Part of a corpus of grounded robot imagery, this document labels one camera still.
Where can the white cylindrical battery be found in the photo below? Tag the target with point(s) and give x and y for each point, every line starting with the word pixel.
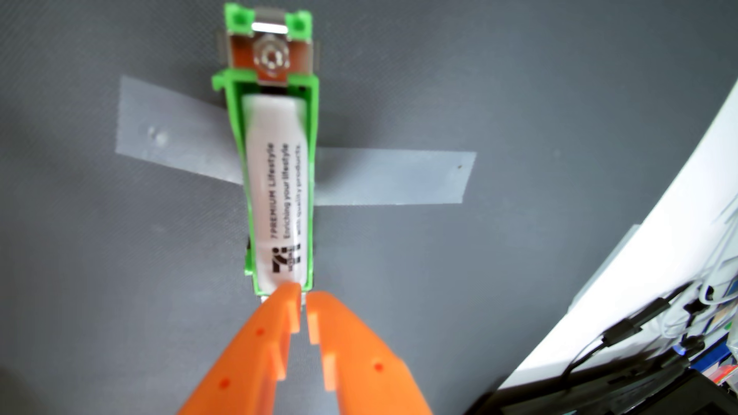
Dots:
pixel 277 190

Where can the green battery holder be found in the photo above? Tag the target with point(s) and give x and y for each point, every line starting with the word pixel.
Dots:
pixel 236 17

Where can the grey tape strip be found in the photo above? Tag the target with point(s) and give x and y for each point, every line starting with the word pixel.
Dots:
pixel 173 132
pixel 398 176

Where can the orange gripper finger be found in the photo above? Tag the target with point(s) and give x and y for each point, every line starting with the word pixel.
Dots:
pixel 248 369
pixel 369 374

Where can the small blue box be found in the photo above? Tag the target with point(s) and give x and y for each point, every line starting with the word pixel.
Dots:
pixel 712 357

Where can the black Dell laptop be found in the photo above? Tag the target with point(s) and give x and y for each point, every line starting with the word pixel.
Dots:
pixel 634 397

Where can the dark grey table mat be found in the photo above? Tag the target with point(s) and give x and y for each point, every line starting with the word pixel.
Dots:
pixel 115 276

